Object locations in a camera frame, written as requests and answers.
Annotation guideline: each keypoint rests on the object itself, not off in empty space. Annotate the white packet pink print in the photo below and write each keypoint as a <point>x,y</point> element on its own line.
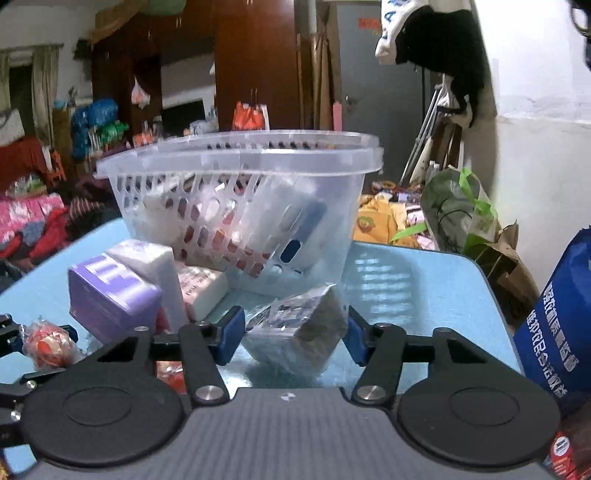
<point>203,290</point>

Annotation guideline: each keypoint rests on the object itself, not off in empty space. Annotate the brown wooden wardrobe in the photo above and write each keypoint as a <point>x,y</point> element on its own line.
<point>249,60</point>

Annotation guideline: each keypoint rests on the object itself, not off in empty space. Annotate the purple box white letters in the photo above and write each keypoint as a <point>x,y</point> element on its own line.
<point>113,295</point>

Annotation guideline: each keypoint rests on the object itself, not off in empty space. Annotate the white cardboard box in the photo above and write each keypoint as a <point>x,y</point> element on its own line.
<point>157,267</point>

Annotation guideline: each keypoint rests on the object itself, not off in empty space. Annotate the clear grey box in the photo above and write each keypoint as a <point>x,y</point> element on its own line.
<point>295,334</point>

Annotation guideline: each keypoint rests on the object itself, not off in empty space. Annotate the white red plastic bag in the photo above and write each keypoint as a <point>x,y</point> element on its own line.
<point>139,94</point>

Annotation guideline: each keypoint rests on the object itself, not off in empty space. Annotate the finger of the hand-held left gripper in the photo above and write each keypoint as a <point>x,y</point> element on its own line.
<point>18,390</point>
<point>9,337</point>

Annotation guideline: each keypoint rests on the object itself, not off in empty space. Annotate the red printed box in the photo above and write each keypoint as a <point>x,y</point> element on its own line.
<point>570,457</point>

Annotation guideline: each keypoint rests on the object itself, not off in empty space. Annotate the white box dark blue end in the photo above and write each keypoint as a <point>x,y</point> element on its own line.
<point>291,221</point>

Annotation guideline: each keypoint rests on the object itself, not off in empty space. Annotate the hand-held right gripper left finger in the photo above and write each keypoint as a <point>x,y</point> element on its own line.
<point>233,334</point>

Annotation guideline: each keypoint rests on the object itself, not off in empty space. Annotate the green cloth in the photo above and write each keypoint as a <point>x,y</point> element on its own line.
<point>164,5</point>

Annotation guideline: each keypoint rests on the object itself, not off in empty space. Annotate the clear red packet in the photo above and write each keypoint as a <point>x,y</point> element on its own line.
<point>46,344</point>

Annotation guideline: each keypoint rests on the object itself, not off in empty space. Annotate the white and black jacket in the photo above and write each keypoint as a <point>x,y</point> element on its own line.
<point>438,50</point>

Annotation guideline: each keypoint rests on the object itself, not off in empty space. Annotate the grey door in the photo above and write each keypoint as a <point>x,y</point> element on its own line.
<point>364,69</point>

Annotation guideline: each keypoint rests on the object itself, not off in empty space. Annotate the orange red bag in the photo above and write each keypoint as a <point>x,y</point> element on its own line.
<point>250,115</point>

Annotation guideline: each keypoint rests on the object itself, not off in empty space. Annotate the pink floral blanket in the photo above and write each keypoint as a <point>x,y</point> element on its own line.
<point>30,217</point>

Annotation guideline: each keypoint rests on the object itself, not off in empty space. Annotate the blue tote bag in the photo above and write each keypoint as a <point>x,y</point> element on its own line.
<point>561,332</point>

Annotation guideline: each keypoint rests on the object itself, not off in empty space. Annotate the pink bottle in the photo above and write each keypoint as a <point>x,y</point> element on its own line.
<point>337,116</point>

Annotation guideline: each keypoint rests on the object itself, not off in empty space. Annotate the yellow printed bag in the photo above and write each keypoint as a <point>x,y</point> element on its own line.
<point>378,221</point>

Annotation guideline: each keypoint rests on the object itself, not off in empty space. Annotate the beige curtain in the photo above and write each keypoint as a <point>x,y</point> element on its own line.
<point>46,97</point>

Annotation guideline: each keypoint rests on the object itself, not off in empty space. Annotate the black monitor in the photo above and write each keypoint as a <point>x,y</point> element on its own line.
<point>182,117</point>

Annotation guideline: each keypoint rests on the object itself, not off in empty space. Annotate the metal crutches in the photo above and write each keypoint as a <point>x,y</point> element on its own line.
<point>422,134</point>

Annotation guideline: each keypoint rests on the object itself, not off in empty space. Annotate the brown paper bag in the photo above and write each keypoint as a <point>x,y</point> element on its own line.
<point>508,272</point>

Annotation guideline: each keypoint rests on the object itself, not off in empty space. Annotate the green plastic bag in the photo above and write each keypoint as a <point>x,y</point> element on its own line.
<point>457,212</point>

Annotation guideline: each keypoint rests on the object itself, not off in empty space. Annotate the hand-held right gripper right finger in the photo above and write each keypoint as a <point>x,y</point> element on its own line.
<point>354,339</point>

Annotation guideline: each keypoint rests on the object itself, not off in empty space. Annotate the blue mesh bags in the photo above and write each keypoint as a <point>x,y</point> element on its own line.
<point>94,127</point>

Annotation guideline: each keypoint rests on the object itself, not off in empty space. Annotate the white plastic basket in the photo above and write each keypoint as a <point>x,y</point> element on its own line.
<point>323,207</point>

